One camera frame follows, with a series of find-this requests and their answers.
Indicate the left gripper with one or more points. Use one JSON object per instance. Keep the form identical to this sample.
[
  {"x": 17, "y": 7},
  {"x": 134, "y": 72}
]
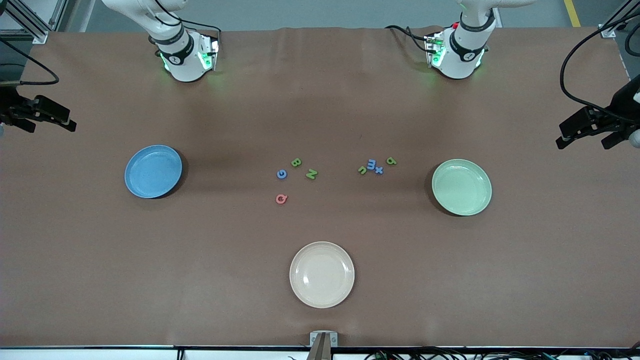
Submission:
[{"x": 622, "y": 118}]

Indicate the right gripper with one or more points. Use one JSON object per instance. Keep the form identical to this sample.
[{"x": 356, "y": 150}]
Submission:
[{"x": 11, "y": 108}]

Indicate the blue letter m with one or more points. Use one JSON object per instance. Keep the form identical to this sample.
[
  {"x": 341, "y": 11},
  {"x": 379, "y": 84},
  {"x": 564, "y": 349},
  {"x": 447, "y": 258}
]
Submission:
[{"x": 371, "y": 164}]

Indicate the blue letter G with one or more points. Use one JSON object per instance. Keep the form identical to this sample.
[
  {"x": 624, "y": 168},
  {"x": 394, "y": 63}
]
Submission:
[{"x": 278, "y": 174}]

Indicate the red letter Q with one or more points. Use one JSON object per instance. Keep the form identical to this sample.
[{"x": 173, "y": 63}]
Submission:
[{"x": 277, "y": 199}]

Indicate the green letter N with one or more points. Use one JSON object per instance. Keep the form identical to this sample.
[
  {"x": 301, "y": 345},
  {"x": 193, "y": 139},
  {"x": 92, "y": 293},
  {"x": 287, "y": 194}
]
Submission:
[{"x": 311, "y": 174}]

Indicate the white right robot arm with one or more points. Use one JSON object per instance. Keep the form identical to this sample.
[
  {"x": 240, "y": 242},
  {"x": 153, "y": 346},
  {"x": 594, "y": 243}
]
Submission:
[{"x": 182, "y": 65}]

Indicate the blue plate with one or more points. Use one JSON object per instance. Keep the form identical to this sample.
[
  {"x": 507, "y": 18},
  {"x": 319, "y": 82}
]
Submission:
[{"x": 150, "y": 175}]

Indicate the green plate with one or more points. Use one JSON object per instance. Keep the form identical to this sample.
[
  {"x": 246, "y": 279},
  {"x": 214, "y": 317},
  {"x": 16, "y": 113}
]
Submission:
[{"x": 462, "y": 190}]

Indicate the beige plate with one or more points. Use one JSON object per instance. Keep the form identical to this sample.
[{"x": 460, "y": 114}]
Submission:
[{"x": 322, "y": 275}]

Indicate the brown table mat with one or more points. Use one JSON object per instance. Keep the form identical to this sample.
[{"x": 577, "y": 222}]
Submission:
[{"x": 200, "y": 250}]

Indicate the grey metal camera bracket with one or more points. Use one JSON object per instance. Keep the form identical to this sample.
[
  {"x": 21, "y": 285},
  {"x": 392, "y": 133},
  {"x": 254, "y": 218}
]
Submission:
[{"x": 323, "y": 350}]

